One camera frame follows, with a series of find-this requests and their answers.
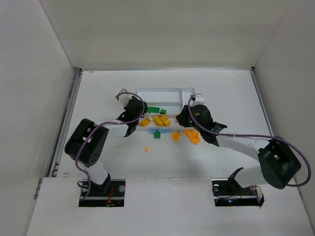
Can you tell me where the green L-shaped lego brick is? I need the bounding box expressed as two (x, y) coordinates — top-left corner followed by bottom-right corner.
(147, 107), (160, 114)

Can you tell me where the large yellow arch lego brick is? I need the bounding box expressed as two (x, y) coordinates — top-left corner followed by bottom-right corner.
(139, 118), (151, 127)

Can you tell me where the orange lego pieces cluster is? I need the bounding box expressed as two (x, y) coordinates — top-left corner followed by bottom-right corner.
(184, 130), (201, 145)

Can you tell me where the yellow 2x3 lego brick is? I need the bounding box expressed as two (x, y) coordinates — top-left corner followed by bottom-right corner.
(153, 115), (171, 126)

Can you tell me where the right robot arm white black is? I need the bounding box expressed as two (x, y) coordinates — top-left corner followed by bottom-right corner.
(176, 105), (301, 191)

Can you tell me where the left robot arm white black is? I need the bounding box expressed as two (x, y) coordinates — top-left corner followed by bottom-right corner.
(64, 92), (148, 194)

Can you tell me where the white divided plastic tray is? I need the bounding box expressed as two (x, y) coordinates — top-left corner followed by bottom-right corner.
(136, 87), (195, 132)

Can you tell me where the light blue lego row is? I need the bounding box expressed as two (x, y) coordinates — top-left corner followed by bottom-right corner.
(149, 129), (182, 134)

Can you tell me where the small green square lego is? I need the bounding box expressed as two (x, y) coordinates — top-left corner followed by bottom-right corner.
(154, 131), (161, 139)

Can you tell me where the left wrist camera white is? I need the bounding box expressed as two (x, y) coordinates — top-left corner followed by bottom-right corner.
(116, 88), (132, 106)

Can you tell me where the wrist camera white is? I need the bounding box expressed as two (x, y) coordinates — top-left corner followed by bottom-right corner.
(191, 93), (205, 106)
(116, 88), (132, 106)

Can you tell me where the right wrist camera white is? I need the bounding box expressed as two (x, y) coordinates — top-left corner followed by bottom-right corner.
(191, 93), (205, 106)

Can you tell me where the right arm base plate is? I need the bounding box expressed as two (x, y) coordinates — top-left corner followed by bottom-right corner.
(212, 178), (265, 207)

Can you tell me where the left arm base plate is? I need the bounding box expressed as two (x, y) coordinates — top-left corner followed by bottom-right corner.
(77, 179), (126, 207)

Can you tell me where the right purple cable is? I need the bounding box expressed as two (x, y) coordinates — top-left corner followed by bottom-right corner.
(188, 96), (311, 189)

